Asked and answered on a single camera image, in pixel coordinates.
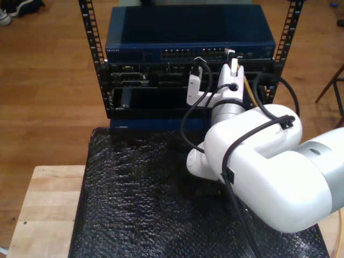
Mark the black perforated rack post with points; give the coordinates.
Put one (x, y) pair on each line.
(91, 35)
(289, 27)

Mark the dark shoe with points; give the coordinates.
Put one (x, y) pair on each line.
(24, 6)

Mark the black bubble wrap mat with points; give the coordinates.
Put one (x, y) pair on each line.
(134, 201)

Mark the blue flat box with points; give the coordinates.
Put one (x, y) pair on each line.
(139, 124)

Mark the small white plastic piece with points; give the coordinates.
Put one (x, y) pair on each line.
(2, 254)

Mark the black rack server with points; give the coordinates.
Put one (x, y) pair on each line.
(134, 76)

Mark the white shoe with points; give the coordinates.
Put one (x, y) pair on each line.
(4, 17)

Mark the blue network switch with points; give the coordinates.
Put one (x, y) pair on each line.
(188, 27)

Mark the small blue object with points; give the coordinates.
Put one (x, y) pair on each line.
(334, 4)

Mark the wooden chair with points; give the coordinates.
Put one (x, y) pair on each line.
(326, 88)

